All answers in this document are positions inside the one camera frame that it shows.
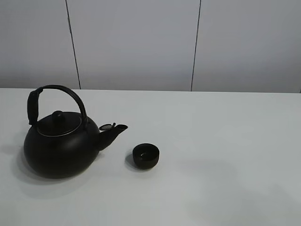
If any small black teacup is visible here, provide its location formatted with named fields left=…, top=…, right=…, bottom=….
left=132, top=143, right=160, bottom=170

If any black round teapot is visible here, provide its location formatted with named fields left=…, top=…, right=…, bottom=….
left=24, top=85, right=128, bottom=179

